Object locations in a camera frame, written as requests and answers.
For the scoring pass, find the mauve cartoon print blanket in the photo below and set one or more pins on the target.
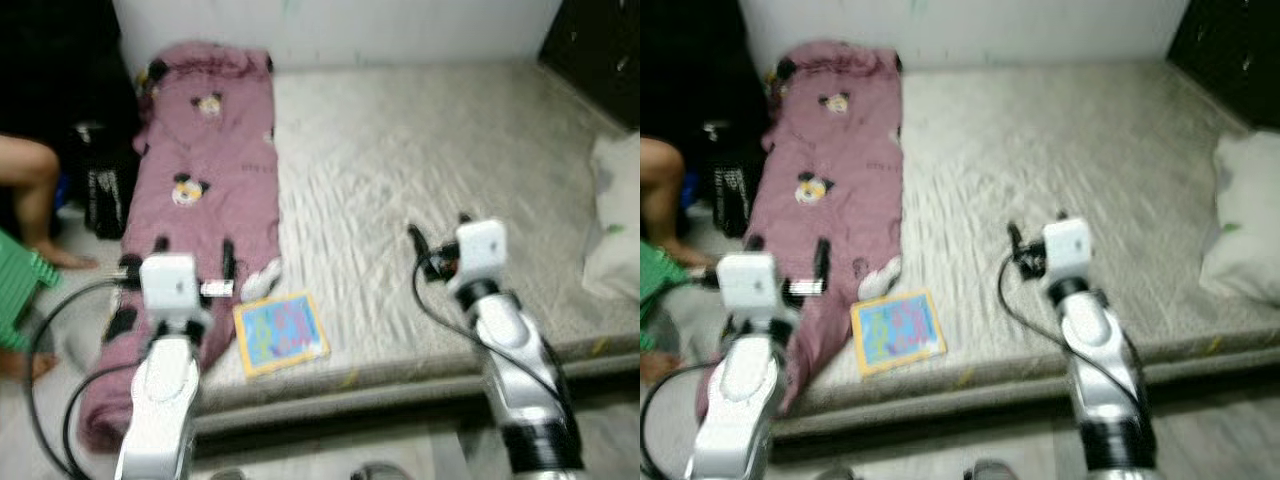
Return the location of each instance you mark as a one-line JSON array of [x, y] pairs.
[[830, 150], [210, 150]]

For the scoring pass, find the cream pillow with writing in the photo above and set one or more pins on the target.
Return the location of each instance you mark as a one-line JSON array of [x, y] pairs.
[[618, 220], [1245, 220]]

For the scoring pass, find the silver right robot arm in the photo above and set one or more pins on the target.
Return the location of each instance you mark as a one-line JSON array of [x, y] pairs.
[[510, 350], [1095, 340]]

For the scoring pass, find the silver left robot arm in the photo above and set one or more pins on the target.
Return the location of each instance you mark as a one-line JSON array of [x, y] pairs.
[[740, 400], [160, 400]]

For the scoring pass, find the black printed bag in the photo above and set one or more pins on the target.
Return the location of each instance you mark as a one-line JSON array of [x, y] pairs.
[[105, 190], [730, 185]]

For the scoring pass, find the grey quilted mattress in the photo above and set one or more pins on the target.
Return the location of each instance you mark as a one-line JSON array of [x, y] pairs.
[[420, 150], [1050, 150]]

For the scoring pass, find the person's blue shorts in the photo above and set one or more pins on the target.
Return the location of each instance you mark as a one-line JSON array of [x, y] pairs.
[[690, 190], [66, 190]]

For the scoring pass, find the person's bare leg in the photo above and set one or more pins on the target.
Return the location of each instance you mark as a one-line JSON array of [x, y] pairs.
[[655, 368], [25, 365], [665, 200], [35, 190]]

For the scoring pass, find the green plastic stool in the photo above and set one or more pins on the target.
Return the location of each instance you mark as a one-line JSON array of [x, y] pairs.
[[660, 285], [25, 290]]

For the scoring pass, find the grey left robot leg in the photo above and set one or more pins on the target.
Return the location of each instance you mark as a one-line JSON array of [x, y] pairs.
[[225, 475], [835, 473]]

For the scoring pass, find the grey robot leg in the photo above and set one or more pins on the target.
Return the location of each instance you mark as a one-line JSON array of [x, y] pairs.
[[225, 475], [835, 473], [992, 471], [380, 472]]

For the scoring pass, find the grey right robot leg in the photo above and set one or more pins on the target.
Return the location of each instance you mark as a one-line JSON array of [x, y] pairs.
[[380, 472], [992, 471]]

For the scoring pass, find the black tufted headboard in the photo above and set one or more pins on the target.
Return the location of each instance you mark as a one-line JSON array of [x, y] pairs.
[[600, 50], [1230, 50]]

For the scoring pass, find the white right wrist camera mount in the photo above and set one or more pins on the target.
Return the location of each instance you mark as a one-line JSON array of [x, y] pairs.
[[1068, 245], [480, 250]]

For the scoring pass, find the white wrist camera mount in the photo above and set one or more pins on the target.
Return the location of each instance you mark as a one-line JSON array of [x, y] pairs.
[[1068, 245], [172, 285], [480, 250], [750, 285]]

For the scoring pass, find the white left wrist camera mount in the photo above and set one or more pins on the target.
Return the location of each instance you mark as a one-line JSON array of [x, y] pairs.
[[750, 285], [172, 285]]

